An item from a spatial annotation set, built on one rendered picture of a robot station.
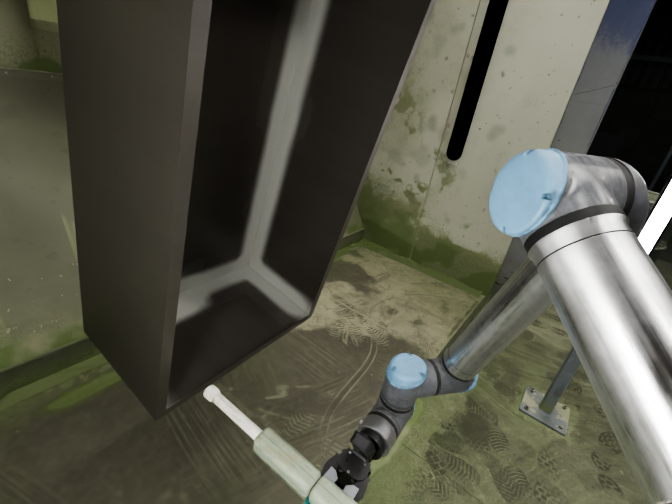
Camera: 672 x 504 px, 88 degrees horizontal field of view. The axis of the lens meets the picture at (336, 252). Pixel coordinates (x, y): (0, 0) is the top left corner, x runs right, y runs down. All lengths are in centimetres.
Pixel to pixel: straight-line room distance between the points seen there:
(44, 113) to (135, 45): 139
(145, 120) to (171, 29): 14
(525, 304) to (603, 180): 29
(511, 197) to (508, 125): 200
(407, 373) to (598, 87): 197
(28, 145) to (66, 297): 63
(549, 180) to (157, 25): 52
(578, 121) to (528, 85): 35
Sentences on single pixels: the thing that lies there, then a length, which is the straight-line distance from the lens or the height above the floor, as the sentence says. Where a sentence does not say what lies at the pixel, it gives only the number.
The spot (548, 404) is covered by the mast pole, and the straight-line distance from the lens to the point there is 204.
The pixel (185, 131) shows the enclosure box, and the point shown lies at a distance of 55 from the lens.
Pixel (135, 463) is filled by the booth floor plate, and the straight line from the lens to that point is 149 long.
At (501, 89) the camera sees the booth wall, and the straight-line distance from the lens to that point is 255.
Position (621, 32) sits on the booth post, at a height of 168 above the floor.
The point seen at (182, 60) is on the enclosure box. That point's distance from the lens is 53.
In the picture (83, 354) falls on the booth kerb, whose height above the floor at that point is 9.
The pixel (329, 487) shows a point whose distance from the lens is 81.
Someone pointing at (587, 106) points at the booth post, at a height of 134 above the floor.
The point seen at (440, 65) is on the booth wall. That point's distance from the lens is 269.
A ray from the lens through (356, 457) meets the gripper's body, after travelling 90.
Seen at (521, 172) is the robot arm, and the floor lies 118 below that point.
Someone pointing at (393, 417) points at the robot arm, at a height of 53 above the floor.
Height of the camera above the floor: 125
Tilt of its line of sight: 26 degrees down
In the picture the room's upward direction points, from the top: 10 degrees clockwise
